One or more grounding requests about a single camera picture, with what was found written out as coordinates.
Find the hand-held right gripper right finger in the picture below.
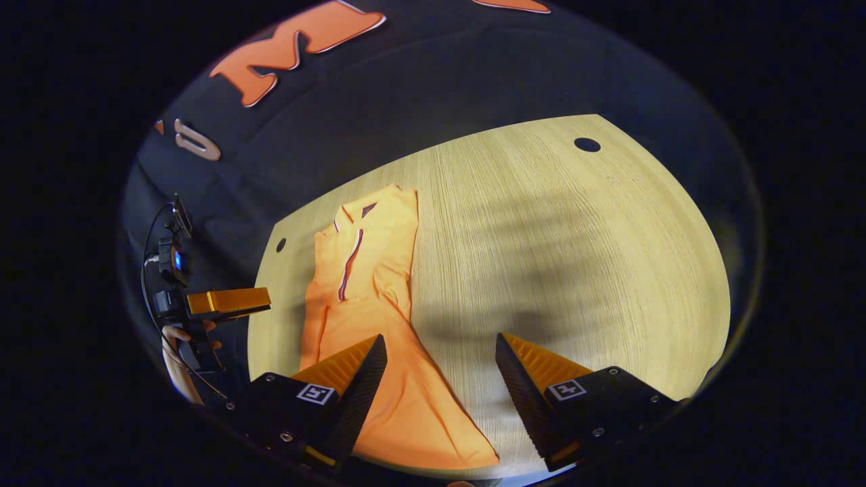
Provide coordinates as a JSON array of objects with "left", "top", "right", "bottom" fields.
[{"left": 495, "top": 332, "right": 681, "bottom": 473}]

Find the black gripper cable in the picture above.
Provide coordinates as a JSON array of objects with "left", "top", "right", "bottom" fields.
[{"left": 140, "top": 202, "right": 229, "bottom": 401}]

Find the orange T-shirt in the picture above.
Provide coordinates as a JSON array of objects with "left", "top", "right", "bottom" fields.
[{"left": 299, "top": 184, "right": 501, "bottom": 471}]

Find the black backdrop cloth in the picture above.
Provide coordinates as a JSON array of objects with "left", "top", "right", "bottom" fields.
[{"left": 118, "top": 0, "right": 762, "bottom": 386}]

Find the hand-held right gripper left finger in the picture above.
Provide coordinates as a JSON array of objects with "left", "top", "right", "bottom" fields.
[{"left": 223, "top": 333, "right": 388, "bottom": 472}]

